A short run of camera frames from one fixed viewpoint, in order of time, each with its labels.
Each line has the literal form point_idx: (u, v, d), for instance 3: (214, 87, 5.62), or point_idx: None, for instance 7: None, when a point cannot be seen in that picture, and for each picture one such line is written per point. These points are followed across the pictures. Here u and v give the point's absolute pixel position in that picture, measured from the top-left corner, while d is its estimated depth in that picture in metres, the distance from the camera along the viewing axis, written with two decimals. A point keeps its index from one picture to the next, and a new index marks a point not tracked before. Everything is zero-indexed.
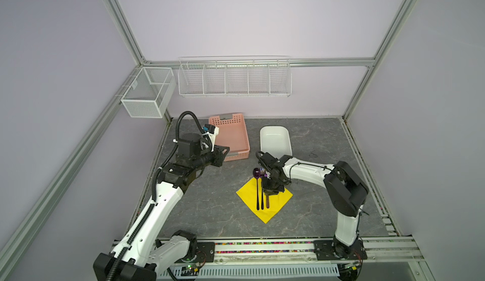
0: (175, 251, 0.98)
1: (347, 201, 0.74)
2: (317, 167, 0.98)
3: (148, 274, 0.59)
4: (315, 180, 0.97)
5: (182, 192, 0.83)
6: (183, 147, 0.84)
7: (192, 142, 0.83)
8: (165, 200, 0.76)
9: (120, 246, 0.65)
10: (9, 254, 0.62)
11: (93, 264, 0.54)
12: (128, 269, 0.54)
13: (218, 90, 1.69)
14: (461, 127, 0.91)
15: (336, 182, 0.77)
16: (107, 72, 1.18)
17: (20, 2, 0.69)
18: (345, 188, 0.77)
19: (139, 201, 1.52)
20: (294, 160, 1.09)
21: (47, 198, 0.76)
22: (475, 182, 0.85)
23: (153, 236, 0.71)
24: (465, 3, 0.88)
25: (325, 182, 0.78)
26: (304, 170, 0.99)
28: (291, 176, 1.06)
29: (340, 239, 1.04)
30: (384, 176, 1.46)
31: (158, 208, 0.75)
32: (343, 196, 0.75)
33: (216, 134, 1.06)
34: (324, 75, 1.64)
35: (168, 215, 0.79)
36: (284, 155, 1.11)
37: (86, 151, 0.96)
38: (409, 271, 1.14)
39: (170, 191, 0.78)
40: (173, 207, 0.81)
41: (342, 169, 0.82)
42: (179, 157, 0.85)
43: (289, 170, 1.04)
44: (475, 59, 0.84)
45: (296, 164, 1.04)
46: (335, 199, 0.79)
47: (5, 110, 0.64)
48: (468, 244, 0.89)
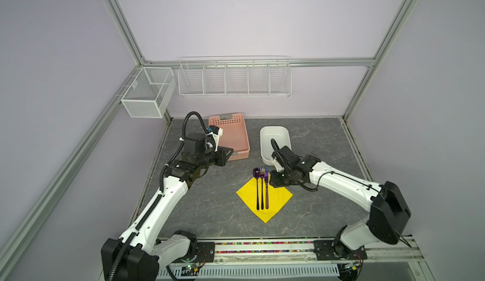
0: (176, 248, 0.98)
1: (392, 231, 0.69)
2: (359, 184, 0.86)
3: (152, 263, 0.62)
4: (350, 194, 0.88)
5: (187, 186, 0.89)
6: (189, 145, 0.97)
7: (197, 140, 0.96)
8: (172, 192, 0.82)
9: (129, 231, 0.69)
10: (9, 255, 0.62)
11: (103, 248, 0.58)
12: (135, 254, 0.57)
13: (218, 90, 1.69)
14: (461, 127, 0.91)
15: (386, 209, 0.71)
16: (107, 72, 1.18)
17: (21, 2, 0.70)
18: (393, 216, 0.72)
19: (139, 201, 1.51)
20: (326, 166, 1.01)
21: (46, 199, 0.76)
22: (475, 182, 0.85)
23: (158, 226, 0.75)
24: (464, 4, 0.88)
25: (372, 206, 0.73)
26: (340, 182, 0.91)
28: (319, 184, 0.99)
29: (345, 242, 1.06)
30: (384, 176, 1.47)
31: (165, 199, 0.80)
32: (391, 225, 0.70)
33: (220, 136, 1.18)
34: (325, 75, 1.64)
35: (173, 208, 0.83)
36: (312, 159, 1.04)
37: (86, 151, 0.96)
38: (409, 271, 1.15)
39: (176, 185, 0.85)
40: (178, 201, 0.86)
41: (390, 192, 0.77)
42: (185, 155, 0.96)
43: (319, 177, 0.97)
44: (475, 60, 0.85)
45: (329, 173, 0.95)
46: (375, 225, 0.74)
47: (4, 108, 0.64)
48: (468, 244, 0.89)
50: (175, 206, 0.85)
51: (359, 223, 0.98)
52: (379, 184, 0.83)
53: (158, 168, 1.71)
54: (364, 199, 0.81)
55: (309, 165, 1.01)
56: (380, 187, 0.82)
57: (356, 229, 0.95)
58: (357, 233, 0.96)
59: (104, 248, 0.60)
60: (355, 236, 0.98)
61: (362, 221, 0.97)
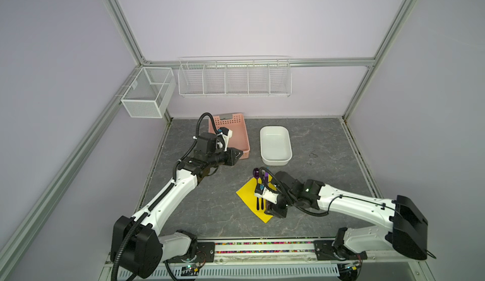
0: (178, 243, 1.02)
1: (422, 249, 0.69)
2: (373, 204, 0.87)
3: (156, 245, 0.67)
4: (362, 216, 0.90)
5: (197, 181, 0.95)
6: (201, 143, 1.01)
7: (209, 140, 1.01)
8: (183, 183, 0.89)
9: (141, 211, 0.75)
10: (9, 255, 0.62)
11: (115, 225, 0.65)
12: (144, 233, 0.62)
13: (218, 90, 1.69)
14: (461, 127, 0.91)
15: (409, 228, 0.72)
16: (107, 72, 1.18)
17: (20, 2, 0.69)
18: (418, 234, 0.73)
19: (139, 201, 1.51)
20: (334, 190, 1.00)
21: (47, 199, 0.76)
22: (476, 182, 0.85)
23: (167, 212, 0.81)
24: (465, 3, 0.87)
25: (395, 229, 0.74)
26: (352, 206, 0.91)
28: (331, 209, 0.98)
29: (348, 247, 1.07)
30: (384, 175, 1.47)
31: (176, 188, 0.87)
32: (419, 243, 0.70)
33: (230, 136, 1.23)
34: (325, 74, 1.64)
35: (182, 198, 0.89)
36: (317, 185, 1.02)
37: (86, 151, 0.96)
38: (409, 271, 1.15)
39: (188, 176, 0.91)
40: (187, 192, 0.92)
41: (405, 208, 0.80)
42: (197, 152, 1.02)
43: (328, 204, 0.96)
44: (475, 59, 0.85)
45: (339, 197, 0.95)
46: (401, 245, 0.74)
47: (4, 108, 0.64)
48: (468, 244, 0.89)
50: (184, 197, 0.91)
51: (370, 232, 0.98)
52: (392, 201, 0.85)
53: (158, 168, 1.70)
54: (383, 221, 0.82)
55: (315, 192, 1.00)
56: (394, 204, 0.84)
57: (369, 239, 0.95)
58: (367, 242, 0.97)
59: (116, 226, 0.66)
60: (362, 243, 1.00)
61: (372, 231, 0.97)
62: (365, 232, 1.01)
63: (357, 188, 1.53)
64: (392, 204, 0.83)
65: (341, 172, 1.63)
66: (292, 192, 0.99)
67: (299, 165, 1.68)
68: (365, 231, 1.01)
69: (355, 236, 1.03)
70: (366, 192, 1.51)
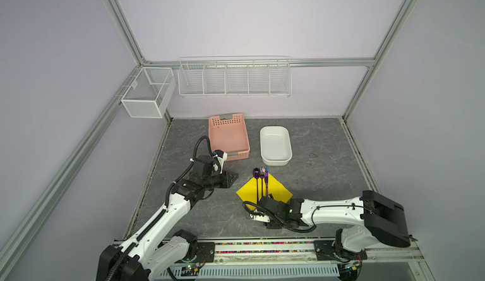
0: (172, 254, 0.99)
1: (400, 238, 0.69)
2: (345, 206, 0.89)
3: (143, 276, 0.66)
4: (343, 221, 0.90)
5: (189, 206, 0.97)
6: (197, 166, 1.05)
7: (206, 163, 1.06)
8: (175, 209, 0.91)
9: (129, 241, 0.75)
10: (10, 254, 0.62)
11: (101, 256, 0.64)
12: (131, 266, 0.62)
13: (218, 91, 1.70)
14: (461, 127, 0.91)
15: (377, 219, 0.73)
16: (106, 72, 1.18)
17: (20, 1, 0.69)
18: (391, 223, 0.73)
19: (139, 201, 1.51)
20: (311, 203, 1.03)
21: (45, 201, 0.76)
22: (476, 182, 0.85)
23: (157, 240, 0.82)
24: (465, 3, 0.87)
25: (367, 227, 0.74)
26: (329, 213, 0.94)
28: (316, 223, 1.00)
29: (347, 248, 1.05)
30: (384, 175, 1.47)
31: (168, 215, 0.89)
32: (393, 231, 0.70)
33: (224, 158, 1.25)
34: (326, 74, 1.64)
35: (173, 225, 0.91)
36: (297, 203, 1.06)
37: (86, 151, 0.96)
38: (409, 271, 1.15)
39: (180, 202, 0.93)
40: (179, 219, 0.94)
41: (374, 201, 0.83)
42: (192, 174, 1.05)
43: (311, 218, 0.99)
44: (476, 59, 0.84)
45: (317, 209, 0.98)
46: (384, 239, 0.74)
47: (5, 108, 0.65)
48: (468, 244, 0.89)
50: (175, 223, 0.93)
51: (359, 229, 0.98)
52: (360, 199, 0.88)
53: (158, 168, 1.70)
54: (357, 220, 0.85)
55: (297, 210, 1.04)
56: (361, 201, 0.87)
57: (358, 237, 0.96)
58: (360, 240, 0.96)
59: (103, 255, 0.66)
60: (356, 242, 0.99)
61: (361, 229, 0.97)
62: (355, 231, 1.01)
63: (357, 188, 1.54)
64: (360, 203, 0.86)
65: (341, 172, 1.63)
66: (278, 215, 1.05)
67: (299, 165, 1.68)
68: (356, 230, 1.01)
69: (348, 237, 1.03)
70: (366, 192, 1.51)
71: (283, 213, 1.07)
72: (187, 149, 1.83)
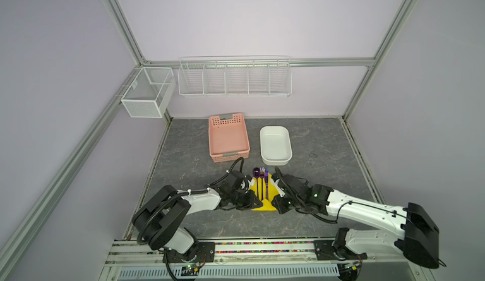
0: (183, 237, 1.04)
1: (434, 258, 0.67)
2: (383, 211, 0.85)
3: (179, 222, 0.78)
4: (374, 222, 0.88)
5: (215, 206, 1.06)
6: (230, 178, 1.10)
7: (239, 177, 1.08)
8: (214, 194, 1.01)
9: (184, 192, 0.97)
10: (9, 254, 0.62)
11: (167, 188, 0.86)
12: (180, 205, 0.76)
13: (218, 90, 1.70)
14: (461, 128, 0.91)
15: (422, 236, 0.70)
16: (107, 72, 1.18)
17: (21, 2, 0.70)
18: (430, 242, 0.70)
19: (139, 201, 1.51)
20: (341, 196, 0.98)
21: (45, 201, 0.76)
22: (475, 182, 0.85)
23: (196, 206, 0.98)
24: (465, 3, 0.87)
25: (408, 238, 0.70)
26: (362, 213, 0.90)
28: (340, 215, 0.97)
29: (350, 247, 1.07)
30: (384, 175, 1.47)
31: (209, 194, 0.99)
32: (431, 252, 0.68)
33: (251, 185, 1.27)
34: (326, 74, 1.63)
35: (207, 206, 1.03)
36: (324, 190, 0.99)
37: (86, 151, 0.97)
38: (409, 271, 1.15)
39: (216, 194, 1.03)
40: (212, 205, 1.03)
41: (417, 216, 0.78)
42: (224, 184, 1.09)
43: (337, 210, 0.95)
44: (475, 59, 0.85)
45: (348, 204, 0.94)
46: (414, 254, 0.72)
47: (5, 108, 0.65)
48: (468, 242, 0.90)
50: (210, 206, 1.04)
51: (376, 236, 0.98)
52: (403, 209, 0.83)
53: (158, 168, 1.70)
54: (394, 228, 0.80)
55: (324, 197, 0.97)
56: (405, 211, 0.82)
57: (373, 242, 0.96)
58: (370, 244, 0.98)
59: (167, 189, 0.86)
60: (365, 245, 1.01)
61: (379, 235, 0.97)
62: (370, 235, 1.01)
63: (357, 189, 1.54)
64: (404, 212, 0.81)
65: (341, 172, 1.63)
66: (300, 197, 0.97)
67: (299, 165, 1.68)
68: (371, 234, 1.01)
69: (360, 239, 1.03)
70: (365, 192, 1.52)
71: (305, 196, 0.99)
72: (187, 149, 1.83)
